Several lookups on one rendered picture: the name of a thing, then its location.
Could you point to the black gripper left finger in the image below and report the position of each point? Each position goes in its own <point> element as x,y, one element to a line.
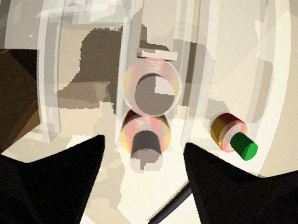
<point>55,189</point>

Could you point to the black rod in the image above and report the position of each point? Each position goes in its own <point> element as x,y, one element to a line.
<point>181,197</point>

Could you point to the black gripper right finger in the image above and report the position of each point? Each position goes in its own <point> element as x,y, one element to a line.
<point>225,194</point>

